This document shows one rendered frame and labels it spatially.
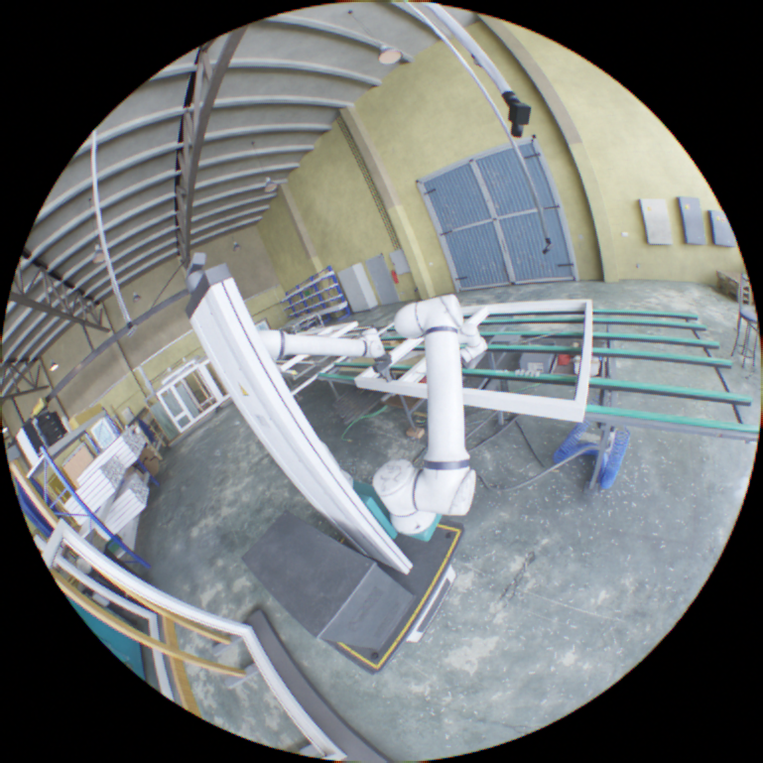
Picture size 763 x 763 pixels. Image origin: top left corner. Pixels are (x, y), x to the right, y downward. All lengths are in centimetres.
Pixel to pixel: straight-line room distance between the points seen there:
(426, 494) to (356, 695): 138
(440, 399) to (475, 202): 743
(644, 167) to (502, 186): 402
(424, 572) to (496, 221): 759
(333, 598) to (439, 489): 50
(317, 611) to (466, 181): 835
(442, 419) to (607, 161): 742
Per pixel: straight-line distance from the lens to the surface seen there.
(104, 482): 431
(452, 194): 825
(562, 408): 110
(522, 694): 164
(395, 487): 83
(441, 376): 80
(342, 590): 91
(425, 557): 143
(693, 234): 788
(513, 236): 767
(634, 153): 787
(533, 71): 815
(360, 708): 180
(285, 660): 198
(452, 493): 79
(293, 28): 809
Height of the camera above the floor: 161
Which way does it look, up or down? 24 degrees down
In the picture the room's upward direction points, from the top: 23 degrees counter-clockwise
